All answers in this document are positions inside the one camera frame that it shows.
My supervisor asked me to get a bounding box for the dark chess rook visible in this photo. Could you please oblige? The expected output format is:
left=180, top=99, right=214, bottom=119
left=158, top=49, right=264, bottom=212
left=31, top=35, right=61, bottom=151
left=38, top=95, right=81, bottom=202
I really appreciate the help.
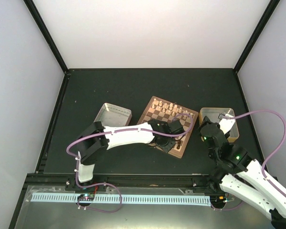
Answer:
left=176, top=141, right=182, bottom=150

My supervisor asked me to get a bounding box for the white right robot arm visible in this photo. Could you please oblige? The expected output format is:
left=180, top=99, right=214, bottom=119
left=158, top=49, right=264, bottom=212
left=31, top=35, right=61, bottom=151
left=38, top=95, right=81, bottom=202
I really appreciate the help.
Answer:
left=199, top=115, right=286, bottom=229

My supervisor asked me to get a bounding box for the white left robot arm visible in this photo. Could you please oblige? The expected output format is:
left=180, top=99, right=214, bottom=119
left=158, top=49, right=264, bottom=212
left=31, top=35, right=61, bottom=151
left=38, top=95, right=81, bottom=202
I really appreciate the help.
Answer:
left=76, top=119, right=186, bottom=190

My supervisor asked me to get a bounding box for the wooden chess board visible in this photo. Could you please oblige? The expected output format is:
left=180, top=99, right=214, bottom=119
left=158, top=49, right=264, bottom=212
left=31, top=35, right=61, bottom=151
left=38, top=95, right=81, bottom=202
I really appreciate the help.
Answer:
left=138, top=96, right=198, bottom=158

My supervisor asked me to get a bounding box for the white chess pieces row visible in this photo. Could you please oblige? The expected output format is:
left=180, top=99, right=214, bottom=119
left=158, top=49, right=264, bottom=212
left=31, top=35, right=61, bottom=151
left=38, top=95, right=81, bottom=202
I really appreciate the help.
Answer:
left=147, top=98, right=194, bottom=122

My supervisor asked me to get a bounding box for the yellow metal tray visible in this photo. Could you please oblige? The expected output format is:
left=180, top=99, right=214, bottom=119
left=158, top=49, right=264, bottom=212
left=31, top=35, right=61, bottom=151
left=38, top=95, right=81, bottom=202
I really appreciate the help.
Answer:
left=198, top=107, right=239, bottom=143

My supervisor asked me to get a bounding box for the pink metal tray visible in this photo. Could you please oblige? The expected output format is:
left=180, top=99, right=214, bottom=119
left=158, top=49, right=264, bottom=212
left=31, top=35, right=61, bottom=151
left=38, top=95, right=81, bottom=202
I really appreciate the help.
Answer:
left=94, top=103, right=132, bottom=127

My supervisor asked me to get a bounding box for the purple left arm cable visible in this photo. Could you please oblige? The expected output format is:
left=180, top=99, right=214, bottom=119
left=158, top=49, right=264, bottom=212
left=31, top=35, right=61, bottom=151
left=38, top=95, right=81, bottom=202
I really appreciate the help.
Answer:
left=66, top=113, right=194, bottom=190

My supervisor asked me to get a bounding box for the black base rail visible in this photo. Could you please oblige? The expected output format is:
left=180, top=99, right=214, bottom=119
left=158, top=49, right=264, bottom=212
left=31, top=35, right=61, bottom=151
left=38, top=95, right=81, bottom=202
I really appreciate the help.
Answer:
left=23, top=174, right=215, bottom=193

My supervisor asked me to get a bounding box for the black frame post right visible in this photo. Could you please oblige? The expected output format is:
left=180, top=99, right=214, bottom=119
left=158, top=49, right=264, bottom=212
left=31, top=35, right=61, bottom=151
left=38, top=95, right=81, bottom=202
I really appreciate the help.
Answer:
left=233, top=0, right=280, bottom=73

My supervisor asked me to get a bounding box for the black frame post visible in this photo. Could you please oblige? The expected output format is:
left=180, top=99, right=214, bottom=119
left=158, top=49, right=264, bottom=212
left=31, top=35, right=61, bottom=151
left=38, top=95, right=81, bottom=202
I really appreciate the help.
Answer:
left=23, top=0, right=68, bottom=73
left=233, top=0, right=280, bottom=73

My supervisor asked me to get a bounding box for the light blue slotted cable duct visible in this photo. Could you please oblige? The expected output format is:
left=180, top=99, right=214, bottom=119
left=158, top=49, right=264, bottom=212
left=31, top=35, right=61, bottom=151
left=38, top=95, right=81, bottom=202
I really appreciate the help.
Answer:
left=31, top=193, right=211, bottom=207

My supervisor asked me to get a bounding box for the black frame post left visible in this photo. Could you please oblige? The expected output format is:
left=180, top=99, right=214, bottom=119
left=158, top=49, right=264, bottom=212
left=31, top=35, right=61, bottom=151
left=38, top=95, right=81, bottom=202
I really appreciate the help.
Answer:
left=23, top=0, right=68, bottom=73

